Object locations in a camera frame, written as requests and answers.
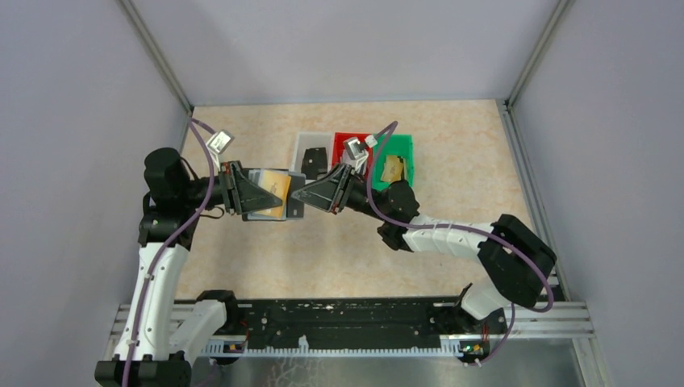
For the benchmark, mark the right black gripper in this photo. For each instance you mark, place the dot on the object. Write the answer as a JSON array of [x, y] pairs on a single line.
[[322, 193]]

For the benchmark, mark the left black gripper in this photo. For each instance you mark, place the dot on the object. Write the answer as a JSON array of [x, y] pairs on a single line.
[[241, 194]]

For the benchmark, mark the gold credit card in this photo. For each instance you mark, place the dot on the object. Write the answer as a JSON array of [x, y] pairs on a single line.
[[276, 183]]

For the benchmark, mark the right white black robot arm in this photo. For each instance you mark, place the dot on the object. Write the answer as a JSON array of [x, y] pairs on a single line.
[[516, 261]]

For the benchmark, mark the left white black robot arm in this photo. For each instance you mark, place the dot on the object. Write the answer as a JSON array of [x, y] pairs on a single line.
[[149, 351]]

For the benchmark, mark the black card holder in bin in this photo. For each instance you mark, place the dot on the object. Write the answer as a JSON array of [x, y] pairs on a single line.
[[314, 163]]

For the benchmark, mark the card in green bin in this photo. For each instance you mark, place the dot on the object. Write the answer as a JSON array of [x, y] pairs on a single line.
[[395, 168]]

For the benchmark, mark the white plastic bin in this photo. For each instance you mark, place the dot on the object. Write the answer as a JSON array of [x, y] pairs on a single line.
[[308, 139]]

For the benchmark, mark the red plastic bin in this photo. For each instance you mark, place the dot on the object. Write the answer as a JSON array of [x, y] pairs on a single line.
[[337, 150]]

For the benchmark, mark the green plastic bin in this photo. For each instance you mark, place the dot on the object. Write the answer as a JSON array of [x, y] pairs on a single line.
[[401, 145]]

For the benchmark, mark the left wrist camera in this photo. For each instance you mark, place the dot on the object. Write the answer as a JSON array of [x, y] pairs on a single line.
[[218, 144]]

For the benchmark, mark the aluminium frame rail left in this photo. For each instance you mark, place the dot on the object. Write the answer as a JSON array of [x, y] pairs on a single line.
[[155, 53]]

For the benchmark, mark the aluminium frame rail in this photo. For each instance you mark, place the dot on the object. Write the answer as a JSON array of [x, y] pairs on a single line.
[[155, 53], [531, 192]]

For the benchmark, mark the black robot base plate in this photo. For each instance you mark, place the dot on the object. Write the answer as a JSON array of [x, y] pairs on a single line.
[[354, 323]]

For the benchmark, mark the aluminium frame rail right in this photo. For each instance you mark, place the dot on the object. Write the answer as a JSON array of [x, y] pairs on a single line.
[[531, 192]]

